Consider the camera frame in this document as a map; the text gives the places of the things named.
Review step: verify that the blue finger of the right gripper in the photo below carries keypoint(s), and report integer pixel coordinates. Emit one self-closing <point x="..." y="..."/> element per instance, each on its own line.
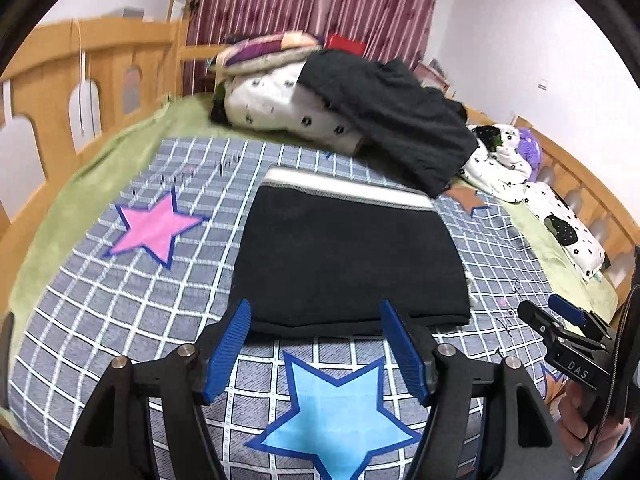
<point x="565" y="309"/>
<point x="540" y="321"/>

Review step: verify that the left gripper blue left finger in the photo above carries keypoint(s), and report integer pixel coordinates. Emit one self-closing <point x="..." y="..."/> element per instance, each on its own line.
<point x="112" y="438"/>

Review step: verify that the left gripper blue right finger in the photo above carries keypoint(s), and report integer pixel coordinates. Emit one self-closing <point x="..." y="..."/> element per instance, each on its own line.
<point x="518" y="439"/>

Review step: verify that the black pants with white stripe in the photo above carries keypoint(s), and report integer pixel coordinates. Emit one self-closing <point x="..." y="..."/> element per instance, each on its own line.
<point x="319" y="255"/>

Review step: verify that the person right hand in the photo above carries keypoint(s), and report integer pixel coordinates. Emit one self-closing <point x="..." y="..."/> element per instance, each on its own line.
<point x="575" y="433"/>

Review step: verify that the green bed sheet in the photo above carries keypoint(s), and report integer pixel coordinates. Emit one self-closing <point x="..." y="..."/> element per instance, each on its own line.
<point x="128" y="152"/>

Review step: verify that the white floral pillow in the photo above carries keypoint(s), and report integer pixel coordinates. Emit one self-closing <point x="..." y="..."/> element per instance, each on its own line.
<point x="585" y="252"/>

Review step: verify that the blue plaid star blanket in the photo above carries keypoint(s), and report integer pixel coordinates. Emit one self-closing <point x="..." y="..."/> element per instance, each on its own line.
<point x="99" y="305"/>

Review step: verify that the purple plush toy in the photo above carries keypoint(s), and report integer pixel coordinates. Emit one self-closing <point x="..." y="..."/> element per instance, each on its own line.
<point x="530" y="150"/>

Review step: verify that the black garment pile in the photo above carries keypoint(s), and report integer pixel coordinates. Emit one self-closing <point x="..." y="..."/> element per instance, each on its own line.
<point x="418" y="127"/>

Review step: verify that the white floral duvet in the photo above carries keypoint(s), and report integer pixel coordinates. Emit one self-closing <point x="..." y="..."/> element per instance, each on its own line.
<point x="276" y="101"/>

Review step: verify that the maroon curtain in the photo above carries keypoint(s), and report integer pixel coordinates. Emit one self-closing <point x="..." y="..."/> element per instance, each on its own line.
<point x="387" y="28"/>

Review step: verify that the purple patterned pillow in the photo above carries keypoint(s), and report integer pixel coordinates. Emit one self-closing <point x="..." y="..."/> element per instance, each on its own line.
<point x="263" y="53"/>

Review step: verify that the wooden coat rack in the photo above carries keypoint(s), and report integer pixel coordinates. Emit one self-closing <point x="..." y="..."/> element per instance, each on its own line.
<point x="179" y="9"/>

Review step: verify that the wooden bed frame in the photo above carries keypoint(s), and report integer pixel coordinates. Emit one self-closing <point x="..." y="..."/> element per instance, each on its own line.
<point x="136" y="66"/>

